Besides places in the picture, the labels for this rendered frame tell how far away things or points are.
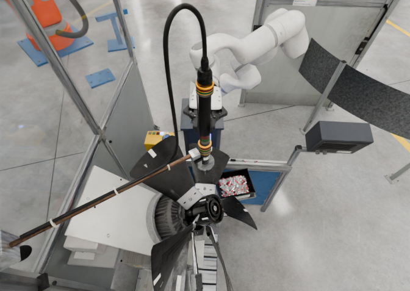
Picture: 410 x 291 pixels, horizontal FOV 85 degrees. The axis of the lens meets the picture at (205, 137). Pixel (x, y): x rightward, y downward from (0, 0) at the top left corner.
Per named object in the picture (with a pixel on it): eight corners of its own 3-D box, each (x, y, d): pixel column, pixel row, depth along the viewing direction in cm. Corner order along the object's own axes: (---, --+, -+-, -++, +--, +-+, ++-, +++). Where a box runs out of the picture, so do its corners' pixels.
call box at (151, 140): (147, 154, 139) (143, 143, 131) (151, 140, 145) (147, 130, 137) (172, 155, 139) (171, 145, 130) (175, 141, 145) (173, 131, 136)
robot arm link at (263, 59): (237, 84, 140) (223, 61, 139) (251, 76, 144) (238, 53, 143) (290, 42, 92) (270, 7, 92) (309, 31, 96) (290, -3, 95)
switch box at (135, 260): (135, 252, 137) (125, 243, 120) (160, 254, 137) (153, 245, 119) (132, 269, 132) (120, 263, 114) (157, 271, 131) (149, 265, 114)
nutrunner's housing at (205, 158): (202, 172, 83) (201, 65, 46) (197, 164, 85) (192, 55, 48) (212, 167, 84) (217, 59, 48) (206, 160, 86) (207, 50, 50)
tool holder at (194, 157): (196, 177, 79) (195, 162, 71) (187, 161, 83) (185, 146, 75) (218, 165, 82) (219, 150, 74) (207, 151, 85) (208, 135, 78)
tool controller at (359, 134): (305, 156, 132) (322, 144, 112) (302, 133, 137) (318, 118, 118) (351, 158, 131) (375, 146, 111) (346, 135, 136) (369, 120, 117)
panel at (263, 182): (174, 200, 209) (163, 163, 156) (174, 198, 210) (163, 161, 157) (263, 205, 206) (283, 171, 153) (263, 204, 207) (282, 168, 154)
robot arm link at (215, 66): (215, 69, 72) (222, 91, 79) (216, 47, 80) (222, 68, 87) (190, 75, 75) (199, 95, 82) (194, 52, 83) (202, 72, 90)
